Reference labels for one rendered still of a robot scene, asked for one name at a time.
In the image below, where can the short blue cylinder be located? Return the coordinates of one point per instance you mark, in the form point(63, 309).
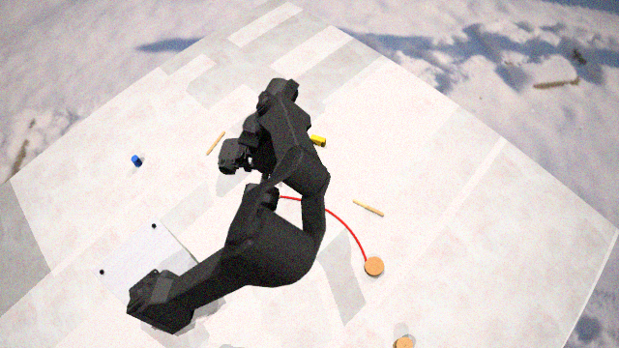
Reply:
point(136, 161)

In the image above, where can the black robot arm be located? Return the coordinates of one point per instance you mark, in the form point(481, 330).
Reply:
point(261, 248)

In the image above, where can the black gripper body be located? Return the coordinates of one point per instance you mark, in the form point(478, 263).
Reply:
point(264, 164)

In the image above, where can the round wooden button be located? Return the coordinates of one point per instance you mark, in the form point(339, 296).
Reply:
point(374, 266)

